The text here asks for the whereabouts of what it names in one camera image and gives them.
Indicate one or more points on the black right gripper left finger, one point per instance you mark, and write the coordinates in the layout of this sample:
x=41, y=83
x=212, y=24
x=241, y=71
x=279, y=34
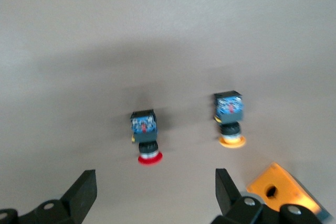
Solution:
x=81, y=190

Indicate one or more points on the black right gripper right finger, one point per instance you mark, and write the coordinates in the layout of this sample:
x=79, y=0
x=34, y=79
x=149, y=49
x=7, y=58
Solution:
x=225, y=195

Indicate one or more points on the orange and black button box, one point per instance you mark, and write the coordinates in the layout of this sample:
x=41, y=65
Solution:
x=283, y=179

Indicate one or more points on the red mushroom push button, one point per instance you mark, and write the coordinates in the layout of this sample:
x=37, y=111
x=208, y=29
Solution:
x=144, y=129

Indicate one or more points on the yellow mushroom push button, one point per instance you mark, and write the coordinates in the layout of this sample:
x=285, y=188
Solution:
x=229, y=108

